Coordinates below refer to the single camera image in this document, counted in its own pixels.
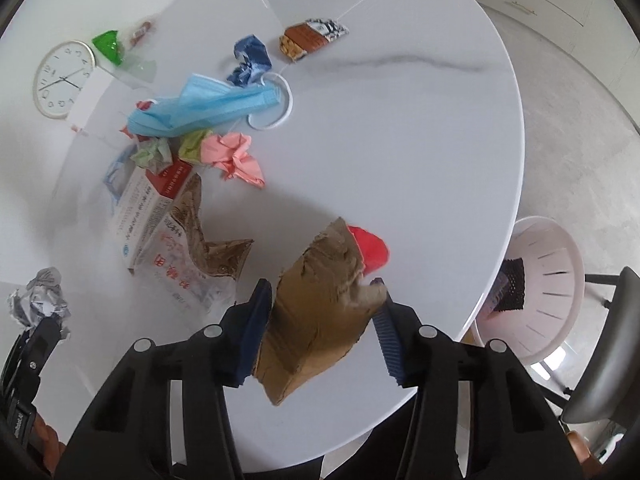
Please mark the brown clear snack bag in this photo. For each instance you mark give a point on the brown clear snack bag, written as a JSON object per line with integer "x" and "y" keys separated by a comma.
{"x": 194, "y": 271}

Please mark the green plastic wrapper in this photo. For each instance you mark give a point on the green plastic wrapper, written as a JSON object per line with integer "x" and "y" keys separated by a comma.
{"x": 109, "y": 45}

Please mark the brown chocolate wrapper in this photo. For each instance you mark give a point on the brown chocolate wrapper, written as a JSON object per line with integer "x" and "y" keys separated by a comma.
{"x": 309, "y": 36}

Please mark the white red medicine box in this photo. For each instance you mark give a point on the white red medicine box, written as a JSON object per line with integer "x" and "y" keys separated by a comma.
{"x": 145, "y": 200}

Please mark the red snack wrapper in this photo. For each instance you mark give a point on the red snack wrapper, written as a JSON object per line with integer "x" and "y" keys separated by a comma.
{"x": 369, "y": 252}

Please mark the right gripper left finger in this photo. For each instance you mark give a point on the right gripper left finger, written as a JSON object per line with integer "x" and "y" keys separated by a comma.
{"x": 161, "y": 413}

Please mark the pink paper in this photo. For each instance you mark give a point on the pink paper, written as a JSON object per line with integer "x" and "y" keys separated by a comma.
{"x": 231, "y": 154}

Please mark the blue surgical face mask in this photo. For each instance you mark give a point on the blue surgical face mask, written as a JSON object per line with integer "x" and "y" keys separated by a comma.
{"x": 205, "y": 103}

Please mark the red white small wrapper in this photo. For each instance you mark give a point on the red white small wrapper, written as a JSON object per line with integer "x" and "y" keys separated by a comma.
{"x": 139, "y": 32}

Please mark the brown cardboard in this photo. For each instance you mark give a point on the brown cardboard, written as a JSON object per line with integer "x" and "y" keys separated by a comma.
{"x": 320, "y": 311}

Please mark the grey foil paper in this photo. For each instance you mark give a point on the grey foil paper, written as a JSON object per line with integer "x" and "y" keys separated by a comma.
{"x": 41, "y": 298}

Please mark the blue white snack wrapper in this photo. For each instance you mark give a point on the blue white snack wrapper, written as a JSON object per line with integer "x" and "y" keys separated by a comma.
{"x": 119, "y": 173}

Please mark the dark blue wrapper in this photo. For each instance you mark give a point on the dark blue wrapper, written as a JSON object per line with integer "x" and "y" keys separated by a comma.
{"x": 253, "y": 61}

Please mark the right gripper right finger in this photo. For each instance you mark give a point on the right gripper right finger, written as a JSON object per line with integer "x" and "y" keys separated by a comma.
{"x": 513, "y": 431}

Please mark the grey office chair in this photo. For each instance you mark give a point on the grey office chair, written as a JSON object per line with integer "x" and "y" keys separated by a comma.
{"x": 609, "y": 387}

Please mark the white round wall clock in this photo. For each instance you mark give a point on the white round wall clock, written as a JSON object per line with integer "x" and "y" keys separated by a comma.
{"x": 60, "y": 77}

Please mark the yellow crumpled paper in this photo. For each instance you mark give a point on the yellow crumpled paper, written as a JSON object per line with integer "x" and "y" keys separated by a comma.
{"x": 190, "y": 146}

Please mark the green paper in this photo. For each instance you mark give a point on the green paper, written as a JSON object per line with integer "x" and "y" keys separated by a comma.
{"x": 153, "y": 155}

